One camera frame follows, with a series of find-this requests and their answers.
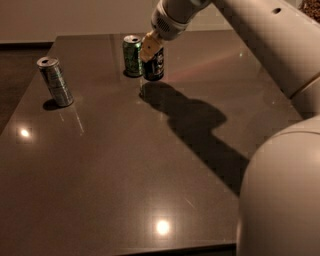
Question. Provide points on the silver soda can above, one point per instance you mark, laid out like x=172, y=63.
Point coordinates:
x=52, y=74

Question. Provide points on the green soda can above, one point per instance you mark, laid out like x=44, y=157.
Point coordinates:
x=131, y=48

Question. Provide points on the snack bag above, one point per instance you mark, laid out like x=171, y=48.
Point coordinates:
x=311, y=8

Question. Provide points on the blue pepsi can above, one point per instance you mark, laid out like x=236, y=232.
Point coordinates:
x=153, y=70

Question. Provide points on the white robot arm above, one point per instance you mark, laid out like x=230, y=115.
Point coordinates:
x=279, y=209

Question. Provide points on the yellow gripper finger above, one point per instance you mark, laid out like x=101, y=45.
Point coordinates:
x=151, y=44

